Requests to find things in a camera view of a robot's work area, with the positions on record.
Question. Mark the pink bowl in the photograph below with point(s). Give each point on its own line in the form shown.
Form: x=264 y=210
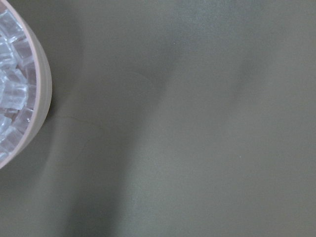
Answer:
x=43 y=86

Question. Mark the clear ice cubes pile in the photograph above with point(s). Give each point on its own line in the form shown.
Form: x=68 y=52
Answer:
x=17 y=83

